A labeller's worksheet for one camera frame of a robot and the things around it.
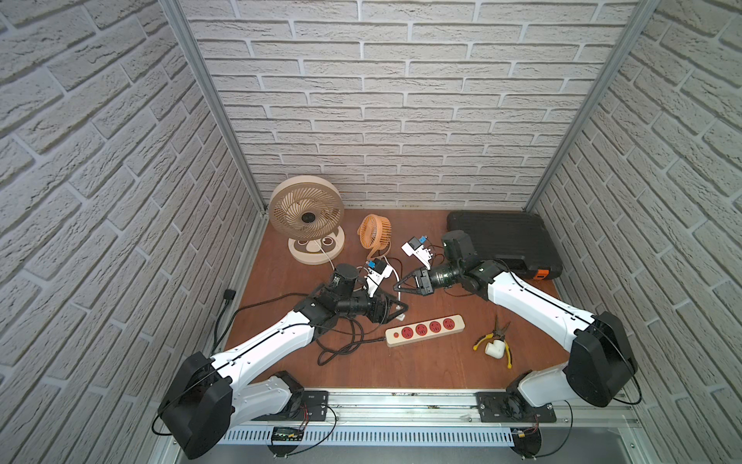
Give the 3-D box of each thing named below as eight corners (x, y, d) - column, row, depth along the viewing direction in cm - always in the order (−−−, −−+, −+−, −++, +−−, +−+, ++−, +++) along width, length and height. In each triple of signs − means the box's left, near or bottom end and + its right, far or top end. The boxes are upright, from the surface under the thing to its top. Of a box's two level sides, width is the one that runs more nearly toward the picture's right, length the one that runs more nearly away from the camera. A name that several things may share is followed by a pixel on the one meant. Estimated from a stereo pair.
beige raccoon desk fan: (294, 264, 104) (268, 201, 79) (299, 239, 111) (277, 175, 87) (344, 264, 104) (334, 202, 79) (346, 239, 112) (338, 175, 87)
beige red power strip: (387, 347, 85) (387, 344, 83) (384, 333, 88) (384, 329, 86) (465, 330, 89) (467, 327, 86) (459, 317, 91) (461, 313, 89)
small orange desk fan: (368, 261, 104) (367, 240, 94) (358, 234, 112) (356, 213, 102) (394, 254, 106) (395, 233, 97) (382, 228, 114) (382, 207, 105)
